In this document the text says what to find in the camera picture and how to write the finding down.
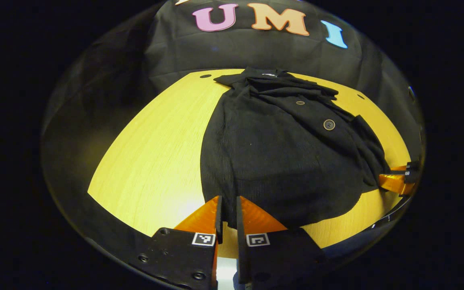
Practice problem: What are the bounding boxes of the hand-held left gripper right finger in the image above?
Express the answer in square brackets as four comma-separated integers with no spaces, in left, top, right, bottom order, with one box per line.
[236,196,329,290]

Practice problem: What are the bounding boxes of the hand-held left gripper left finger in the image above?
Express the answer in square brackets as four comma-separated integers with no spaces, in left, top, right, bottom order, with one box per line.
[129,195,223,290]

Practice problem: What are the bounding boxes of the black buttoned shirt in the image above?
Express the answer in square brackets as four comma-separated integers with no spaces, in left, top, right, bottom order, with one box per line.
[200,66,392,230]

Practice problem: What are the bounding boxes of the black backdrop cloth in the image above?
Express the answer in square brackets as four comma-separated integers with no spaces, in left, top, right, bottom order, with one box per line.
[41,0,426,194]

